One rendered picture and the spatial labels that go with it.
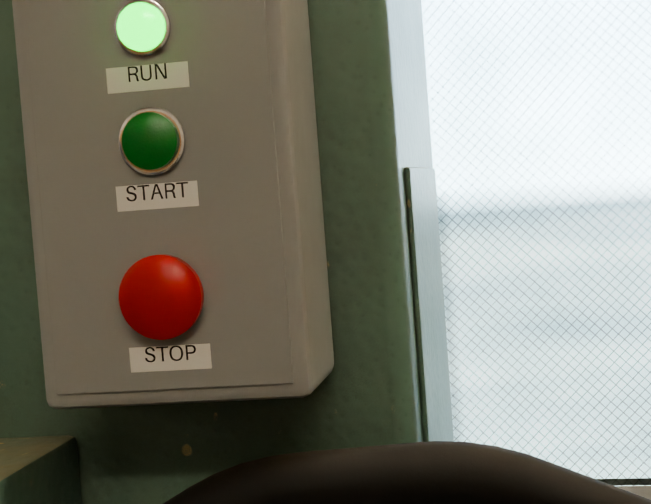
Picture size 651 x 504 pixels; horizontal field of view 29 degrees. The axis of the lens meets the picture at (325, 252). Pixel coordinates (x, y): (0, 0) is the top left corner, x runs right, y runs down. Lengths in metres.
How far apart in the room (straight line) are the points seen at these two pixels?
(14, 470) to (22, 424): 0.07
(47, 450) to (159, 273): 0.10
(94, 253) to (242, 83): 0.08
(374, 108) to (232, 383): 0.13
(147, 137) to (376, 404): 0.14
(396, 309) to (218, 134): 0.11
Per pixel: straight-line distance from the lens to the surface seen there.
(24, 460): 0.49
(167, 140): 0.44
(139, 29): 0.45
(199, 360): 0.45
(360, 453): 0.47
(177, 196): 0.45
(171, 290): 0.44
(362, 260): 0.50
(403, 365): 0.50
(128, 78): 0.45
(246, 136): 0.44
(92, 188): 0.46
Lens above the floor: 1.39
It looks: 3 degrees down
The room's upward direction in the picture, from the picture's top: 4 degrees counter-clockwise
